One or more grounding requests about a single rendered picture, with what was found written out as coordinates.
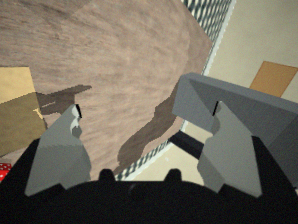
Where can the tan flat mat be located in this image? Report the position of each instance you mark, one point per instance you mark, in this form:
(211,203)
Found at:
(21,120)

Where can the red die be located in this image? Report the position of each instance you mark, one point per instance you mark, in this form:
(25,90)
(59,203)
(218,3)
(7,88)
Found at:
(4,168)

